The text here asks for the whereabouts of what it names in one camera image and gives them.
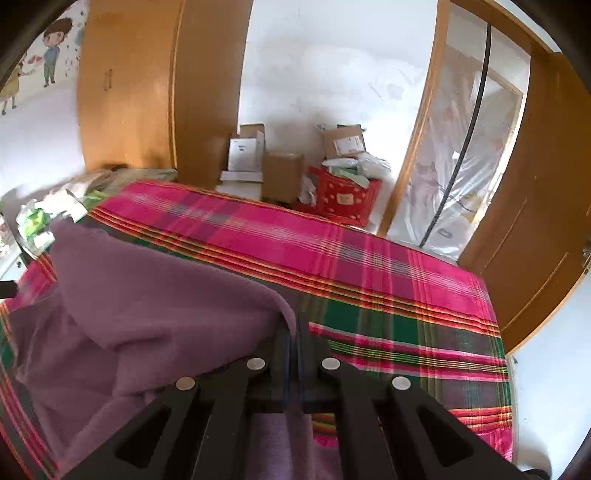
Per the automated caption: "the purple fleece garment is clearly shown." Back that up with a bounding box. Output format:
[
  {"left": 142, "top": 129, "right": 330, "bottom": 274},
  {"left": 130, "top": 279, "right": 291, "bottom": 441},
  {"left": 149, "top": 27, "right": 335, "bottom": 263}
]
[{"left": 8, "top": 220, "right": 343, "bottom": 480}]

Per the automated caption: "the plastic curtain with zipper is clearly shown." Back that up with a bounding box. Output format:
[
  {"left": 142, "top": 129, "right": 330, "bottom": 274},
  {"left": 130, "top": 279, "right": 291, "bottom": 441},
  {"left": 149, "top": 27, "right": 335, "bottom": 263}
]
[{"left": 388, "top": 4, "right": 531, "bottom": 263}]

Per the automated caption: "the pink green plaid bedspread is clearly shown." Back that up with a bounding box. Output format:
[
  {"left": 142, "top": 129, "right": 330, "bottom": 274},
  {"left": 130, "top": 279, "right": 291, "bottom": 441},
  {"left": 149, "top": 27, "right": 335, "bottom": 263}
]
[{"left": 1, "top": 181, "right": 513, "bottom": 479}]

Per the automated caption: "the wooden door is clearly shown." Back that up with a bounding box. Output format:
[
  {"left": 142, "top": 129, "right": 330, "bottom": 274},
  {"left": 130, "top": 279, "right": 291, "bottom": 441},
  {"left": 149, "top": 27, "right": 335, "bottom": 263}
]
[{"left": 459, "top": 53, "right": 590, "bottom": 353}]

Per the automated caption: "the red gift bag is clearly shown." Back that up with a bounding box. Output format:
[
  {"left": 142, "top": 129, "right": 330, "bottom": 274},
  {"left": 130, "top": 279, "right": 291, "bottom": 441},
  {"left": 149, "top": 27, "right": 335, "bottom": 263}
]
[{"left": 293, "top": 167, "right": 383, "bottom": 228}]

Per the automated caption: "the glass top side table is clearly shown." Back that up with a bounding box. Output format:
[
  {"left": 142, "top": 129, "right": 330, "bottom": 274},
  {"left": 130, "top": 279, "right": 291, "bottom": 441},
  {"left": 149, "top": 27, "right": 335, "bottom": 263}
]
[{"left": 0, "top": 167, "right": 178, "bottom": 278}]

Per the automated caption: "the green plastic package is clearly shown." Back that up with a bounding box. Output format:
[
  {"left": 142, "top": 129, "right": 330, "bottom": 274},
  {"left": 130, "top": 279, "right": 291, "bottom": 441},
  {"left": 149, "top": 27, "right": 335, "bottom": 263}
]
[{"left": 16, "top": 200, "right": 54, "bottom": 255}]

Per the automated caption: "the white open cardboard box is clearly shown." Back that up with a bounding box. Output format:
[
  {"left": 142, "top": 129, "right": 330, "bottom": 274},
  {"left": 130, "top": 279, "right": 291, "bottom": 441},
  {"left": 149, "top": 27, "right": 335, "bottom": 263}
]
[{"left": 219, "top": 123, "right": 266, "bottom": 183}]

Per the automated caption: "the brown cardboard box with label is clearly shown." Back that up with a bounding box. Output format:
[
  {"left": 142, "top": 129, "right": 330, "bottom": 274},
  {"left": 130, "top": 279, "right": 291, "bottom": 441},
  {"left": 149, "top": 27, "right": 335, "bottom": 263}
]
[{"left": 322, "top": 125, "right": 366, "bottom": 159}]

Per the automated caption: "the wooden wardrobe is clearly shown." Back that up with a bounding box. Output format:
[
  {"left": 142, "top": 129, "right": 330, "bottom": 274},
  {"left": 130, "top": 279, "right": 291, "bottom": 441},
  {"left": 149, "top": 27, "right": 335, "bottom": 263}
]
[{"left": 77, "top": 1, "right": 252, "bottom": 189}]

